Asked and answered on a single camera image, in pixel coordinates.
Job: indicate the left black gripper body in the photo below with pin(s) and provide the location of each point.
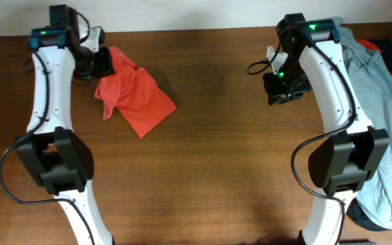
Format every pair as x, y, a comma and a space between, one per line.
92, 65

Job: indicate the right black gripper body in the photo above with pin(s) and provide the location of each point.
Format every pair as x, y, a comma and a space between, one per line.
289, 83

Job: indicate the orange red printed t-shirt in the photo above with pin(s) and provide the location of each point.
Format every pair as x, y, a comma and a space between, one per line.
133, 92

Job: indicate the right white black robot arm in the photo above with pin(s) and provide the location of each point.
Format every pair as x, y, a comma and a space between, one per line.
309, 59

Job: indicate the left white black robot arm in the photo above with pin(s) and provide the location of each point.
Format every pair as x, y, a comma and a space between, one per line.
54, 156

